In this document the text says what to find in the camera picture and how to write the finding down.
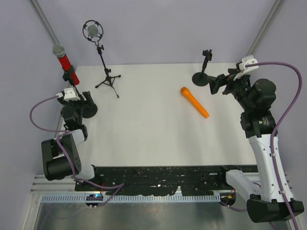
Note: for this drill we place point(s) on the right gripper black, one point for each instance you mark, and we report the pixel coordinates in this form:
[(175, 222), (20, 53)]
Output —
[(221, 80)]

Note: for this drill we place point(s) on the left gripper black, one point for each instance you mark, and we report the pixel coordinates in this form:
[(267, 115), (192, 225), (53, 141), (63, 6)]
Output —
[(88, 100)]

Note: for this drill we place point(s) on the black round-base mic stand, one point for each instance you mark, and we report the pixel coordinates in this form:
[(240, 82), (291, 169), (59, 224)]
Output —
[(200, 78)]

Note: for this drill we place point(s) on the orange microphone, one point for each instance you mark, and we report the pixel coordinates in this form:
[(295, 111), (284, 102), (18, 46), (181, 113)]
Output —
[(188, 95)]

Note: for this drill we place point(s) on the red microphone silver grille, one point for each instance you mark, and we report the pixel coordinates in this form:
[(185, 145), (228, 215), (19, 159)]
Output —
[(64, 62)]

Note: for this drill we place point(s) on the black tripod stand shock mount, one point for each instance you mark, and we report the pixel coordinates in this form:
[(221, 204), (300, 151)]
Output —
[(109, 80)]

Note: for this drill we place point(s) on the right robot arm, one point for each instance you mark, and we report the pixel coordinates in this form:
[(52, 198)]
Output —
[(271, 200)]

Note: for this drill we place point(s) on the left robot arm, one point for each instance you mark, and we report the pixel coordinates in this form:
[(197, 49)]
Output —
[(60, 155)]

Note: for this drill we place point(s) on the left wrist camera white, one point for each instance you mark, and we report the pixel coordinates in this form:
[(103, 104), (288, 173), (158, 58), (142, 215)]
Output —
[(69, 94)]

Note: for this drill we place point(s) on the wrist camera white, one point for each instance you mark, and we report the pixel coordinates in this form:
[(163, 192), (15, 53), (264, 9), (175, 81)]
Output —
[(246, 65), (69, 94)]

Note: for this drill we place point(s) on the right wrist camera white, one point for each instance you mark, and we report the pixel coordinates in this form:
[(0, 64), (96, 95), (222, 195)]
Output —
[(246, 65)]

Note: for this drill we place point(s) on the black front rail base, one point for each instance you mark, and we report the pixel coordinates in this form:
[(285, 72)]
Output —
[(164, 181)]

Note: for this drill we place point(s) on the left aluminium frame post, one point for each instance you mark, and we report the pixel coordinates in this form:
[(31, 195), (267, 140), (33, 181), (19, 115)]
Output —
[(44, 21)]

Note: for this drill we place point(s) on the aluminium frame post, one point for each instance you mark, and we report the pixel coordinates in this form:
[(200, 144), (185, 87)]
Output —
[(277, 5), (44, 21)]

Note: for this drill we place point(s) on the right aluminium frame post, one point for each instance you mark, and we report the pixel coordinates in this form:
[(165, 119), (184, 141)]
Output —
[(277, 5)]

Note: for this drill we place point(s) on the white slotted cable duct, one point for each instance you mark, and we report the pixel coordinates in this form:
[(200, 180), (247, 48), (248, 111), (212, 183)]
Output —
[(87, 198)]

